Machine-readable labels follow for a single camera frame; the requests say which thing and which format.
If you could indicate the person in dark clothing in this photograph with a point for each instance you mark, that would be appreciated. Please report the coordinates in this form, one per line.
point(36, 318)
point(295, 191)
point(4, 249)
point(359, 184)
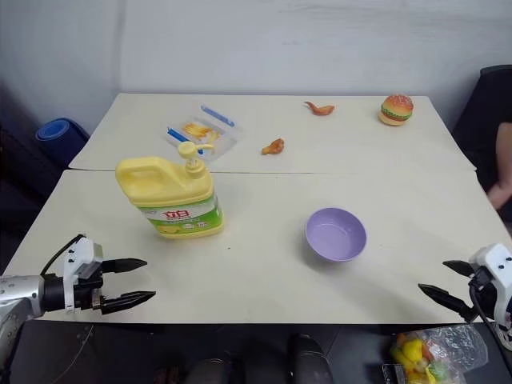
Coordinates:
point(504, 160)

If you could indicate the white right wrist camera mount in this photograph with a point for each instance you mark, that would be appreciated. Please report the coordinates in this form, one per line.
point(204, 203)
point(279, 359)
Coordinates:
point(498, 260)

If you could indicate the clear bag of toy food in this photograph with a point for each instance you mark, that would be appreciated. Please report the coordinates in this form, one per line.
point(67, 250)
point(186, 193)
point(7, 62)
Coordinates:
point(440, 354)

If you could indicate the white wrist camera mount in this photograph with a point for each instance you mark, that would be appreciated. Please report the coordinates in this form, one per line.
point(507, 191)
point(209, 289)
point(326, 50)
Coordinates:
point(76, 256)
point(498, 260)

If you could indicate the yellow detergent bottle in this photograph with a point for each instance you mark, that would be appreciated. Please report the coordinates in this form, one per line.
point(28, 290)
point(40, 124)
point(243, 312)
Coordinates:
point(172, 192)

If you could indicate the toy chicken drumstick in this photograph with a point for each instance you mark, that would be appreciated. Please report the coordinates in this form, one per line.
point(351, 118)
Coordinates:
point(274, 146)

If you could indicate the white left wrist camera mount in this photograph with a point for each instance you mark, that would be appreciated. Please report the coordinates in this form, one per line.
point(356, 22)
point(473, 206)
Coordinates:
point(76, 256)

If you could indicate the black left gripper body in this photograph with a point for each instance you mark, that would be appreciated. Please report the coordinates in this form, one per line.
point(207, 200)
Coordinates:
point(86, 294)

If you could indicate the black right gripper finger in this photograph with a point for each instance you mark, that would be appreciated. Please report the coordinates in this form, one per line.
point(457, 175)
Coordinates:
point(460, 267)
point(446, 299)

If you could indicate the small black packet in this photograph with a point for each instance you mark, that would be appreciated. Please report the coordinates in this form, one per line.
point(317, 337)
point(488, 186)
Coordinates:
point(392, 374)

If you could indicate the toy hamburger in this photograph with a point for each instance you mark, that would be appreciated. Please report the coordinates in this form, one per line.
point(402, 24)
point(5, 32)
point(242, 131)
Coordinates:
point(395, 110)

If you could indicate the clear container with blue clips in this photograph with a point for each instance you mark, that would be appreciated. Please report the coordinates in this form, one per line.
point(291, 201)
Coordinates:
point(224, 138)

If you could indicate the purple plastic bowl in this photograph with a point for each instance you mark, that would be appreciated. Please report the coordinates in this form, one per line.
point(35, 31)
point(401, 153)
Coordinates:
point(336, 236)

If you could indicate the blue rolled mat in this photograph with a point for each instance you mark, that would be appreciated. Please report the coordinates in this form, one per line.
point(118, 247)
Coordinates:
point(58, 130)

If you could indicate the yellow toy fries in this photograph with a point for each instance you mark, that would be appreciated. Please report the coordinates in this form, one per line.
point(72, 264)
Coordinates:
point(200, 131)

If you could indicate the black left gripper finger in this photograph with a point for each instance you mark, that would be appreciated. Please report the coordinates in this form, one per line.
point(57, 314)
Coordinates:
point(126, 302)
point(124, 265)

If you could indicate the toy chicken wing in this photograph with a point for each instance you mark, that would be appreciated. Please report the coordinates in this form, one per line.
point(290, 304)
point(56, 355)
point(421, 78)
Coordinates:
point(320, 108)

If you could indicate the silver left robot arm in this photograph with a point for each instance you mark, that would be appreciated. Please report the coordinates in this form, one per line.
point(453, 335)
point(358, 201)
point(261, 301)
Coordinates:
point(20, 294)

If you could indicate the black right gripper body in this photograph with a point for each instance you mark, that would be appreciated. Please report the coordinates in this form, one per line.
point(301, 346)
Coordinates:
point(486, 298)

